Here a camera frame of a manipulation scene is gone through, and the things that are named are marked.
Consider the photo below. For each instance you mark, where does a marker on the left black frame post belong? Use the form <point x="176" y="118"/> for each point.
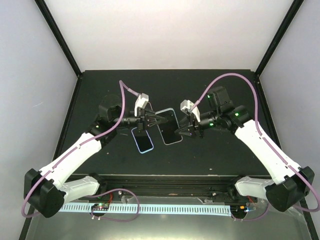
<point x="47" y="15"/>

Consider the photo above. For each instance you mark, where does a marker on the clear phone case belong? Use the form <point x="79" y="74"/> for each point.
<point x="175" y="112"/>

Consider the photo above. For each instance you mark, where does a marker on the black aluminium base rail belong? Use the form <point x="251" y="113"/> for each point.
<point x="231" y="190"/>

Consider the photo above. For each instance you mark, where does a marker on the phone in blue case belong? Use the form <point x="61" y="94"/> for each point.
<point x="142" y="140"/>

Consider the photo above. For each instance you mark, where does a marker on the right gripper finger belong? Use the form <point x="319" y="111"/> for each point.
<point x="185" y="120"/>
<point x="184" y="131"/>

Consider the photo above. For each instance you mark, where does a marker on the small circuit board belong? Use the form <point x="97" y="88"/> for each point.
<point x="245" y="208"/>
<point x="100" y="207"/>

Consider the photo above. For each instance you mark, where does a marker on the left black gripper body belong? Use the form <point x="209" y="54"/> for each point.
<point x="140" y="119"/>

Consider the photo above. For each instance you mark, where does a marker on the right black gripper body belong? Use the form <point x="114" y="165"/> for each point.
<point x="197" y="128"/>

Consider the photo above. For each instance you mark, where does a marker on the white slotted cable duct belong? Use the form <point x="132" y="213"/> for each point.
<point x="155" y="209"/>

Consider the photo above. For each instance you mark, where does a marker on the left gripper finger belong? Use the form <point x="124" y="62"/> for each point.
<point x="155" y="122"/>
<point x="152" y="117"/>

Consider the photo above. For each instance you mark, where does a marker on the right black frame post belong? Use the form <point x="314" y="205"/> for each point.
<point x="282" y="29"/>

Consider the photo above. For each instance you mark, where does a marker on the black frame post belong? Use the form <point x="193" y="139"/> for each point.
<point x="282" y="29"/>
<point x="47" y="15"/>

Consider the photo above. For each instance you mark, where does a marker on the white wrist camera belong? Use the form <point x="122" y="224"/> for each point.
<point x="140" y="103"/>
<point x="189" y="108"/>

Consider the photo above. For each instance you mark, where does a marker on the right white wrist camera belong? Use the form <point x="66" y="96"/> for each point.
<point x="189" y="108"/>

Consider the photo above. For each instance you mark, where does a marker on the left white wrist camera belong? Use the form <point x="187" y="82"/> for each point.
<point x="140" y="103"/>

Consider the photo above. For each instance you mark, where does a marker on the right small circuit board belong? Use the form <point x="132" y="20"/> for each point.
<point x="245" y="208"/>

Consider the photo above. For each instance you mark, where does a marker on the left small circuit board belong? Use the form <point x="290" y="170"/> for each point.
<point x="100" y="207"/>

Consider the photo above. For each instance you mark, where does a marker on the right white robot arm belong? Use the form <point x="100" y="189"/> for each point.
<point x="237" y="120"/>

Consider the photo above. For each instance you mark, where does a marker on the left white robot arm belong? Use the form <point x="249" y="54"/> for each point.
<point x="47" y="189"/>

